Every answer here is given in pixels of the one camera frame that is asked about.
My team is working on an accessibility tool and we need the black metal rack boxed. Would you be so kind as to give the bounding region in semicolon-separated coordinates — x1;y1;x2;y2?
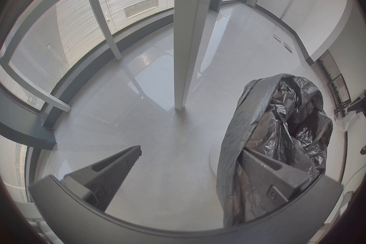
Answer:
316;51;352;117

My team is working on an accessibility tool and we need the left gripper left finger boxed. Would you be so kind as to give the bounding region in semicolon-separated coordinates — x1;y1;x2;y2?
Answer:
63;145;143;212

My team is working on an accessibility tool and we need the black plastic bag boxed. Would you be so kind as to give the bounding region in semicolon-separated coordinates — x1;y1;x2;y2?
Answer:
217;73;334;227

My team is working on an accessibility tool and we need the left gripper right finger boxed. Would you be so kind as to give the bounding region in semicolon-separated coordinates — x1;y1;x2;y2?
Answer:
239;148;321;204

